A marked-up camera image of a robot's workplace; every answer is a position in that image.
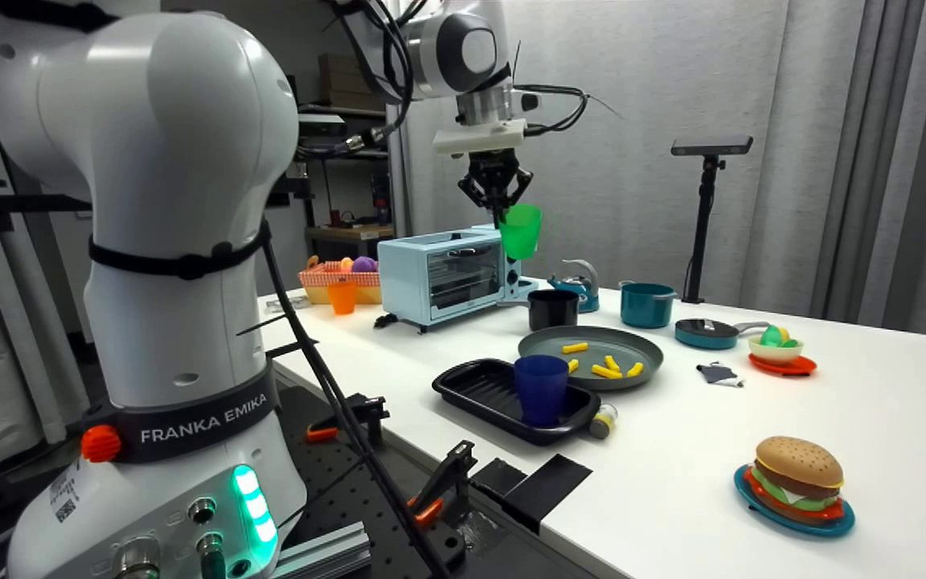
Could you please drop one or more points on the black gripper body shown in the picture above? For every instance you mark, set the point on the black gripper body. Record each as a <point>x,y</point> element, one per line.
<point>491,169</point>

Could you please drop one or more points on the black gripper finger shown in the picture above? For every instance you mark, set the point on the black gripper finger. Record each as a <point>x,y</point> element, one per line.
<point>478,193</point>
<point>517,193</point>

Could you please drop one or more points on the green plastic cup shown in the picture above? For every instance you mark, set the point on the green plastic cup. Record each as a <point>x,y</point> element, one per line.
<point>520,231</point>

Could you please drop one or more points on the yellow toy pasta piece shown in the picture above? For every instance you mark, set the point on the yellow toy pasta piece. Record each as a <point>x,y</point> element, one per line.
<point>635,368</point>
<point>613,361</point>
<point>602,373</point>
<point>577,346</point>

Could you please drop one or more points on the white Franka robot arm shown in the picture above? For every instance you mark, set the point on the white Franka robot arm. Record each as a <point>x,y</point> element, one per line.
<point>184,162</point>

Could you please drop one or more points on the orange plastic cup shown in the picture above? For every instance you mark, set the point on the orange plastic cup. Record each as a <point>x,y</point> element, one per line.
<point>340,297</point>

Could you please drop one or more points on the blue plastic cup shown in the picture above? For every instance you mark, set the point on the blue plastic cup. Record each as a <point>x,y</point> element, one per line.
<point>541,389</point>

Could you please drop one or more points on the grey round plate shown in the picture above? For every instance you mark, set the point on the grey round plate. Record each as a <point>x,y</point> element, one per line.
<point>591,385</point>

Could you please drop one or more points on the small orange plate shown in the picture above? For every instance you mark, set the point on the small orange plate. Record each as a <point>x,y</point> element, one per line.
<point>788,370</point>

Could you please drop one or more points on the light blue toaster oven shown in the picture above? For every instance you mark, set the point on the light blue toaster oven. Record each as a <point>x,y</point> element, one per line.
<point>430,276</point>

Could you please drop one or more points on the teal toy kettle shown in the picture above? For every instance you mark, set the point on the teal toy kettle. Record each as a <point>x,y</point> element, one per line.
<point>582,290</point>

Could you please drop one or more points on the black toy pot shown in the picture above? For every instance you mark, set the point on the black toy pot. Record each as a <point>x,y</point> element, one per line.
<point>549,311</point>

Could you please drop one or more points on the purple toy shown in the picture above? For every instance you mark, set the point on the purple toy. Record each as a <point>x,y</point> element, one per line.
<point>363,264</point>

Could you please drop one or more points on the dark background shelf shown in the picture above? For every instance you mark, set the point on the dark background shelf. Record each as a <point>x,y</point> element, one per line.
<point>339,162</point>

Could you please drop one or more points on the teal toy pot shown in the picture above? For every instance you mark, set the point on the teal toy pot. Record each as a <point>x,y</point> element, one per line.
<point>648,307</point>

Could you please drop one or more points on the orange bowl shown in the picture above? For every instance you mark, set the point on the orange bowl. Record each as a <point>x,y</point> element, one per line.
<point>320,285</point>

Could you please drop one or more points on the black tripod stand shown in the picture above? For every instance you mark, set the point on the black tripod stand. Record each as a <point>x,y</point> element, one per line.
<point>707,213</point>

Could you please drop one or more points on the black ribbed rectangular tray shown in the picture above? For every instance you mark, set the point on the black ribbed rectangular tray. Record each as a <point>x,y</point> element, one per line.
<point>480,389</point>

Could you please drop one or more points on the teal toy frying pan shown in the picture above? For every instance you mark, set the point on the teal toy frying pan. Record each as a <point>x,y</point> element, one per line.
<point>705,334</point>

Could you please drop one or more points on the black orange bar clamp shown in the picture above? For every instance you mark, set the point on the black orange bar clamp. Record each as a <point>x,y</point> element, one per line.
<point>361,411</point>
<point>435,486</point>

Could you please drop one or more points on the small black card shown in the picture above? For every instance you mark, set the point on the small black card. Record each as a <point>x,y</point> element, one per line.
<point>717,373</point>

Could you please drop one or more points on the short black tape strip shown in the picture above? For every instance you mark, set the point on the short black tape strip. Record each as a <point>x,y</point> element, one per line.
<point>495,478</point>

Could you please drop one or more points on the grey curtain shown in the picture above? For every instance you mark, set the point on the grey curtain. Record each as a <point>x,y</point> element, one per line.
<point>804,162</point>

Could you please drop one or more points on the black perforated bench top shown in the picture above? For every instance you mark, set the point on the black perforated bench top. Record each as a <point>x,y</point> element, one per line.
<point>377,501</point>

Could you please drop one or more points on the toy hamburger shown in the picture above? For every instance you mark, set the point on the toy hamburger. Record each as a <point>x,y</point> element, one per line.
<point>797,478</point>

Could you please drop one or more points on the small teal saucer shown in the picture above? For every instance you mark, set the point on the small teal saucer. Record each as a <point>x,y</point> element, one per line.
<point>794,526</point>

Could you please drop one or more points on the aluminium extrusion rail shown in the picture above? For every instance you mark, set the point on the aluminium extrusion rail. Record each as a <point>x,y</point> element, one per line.
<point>320,551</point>

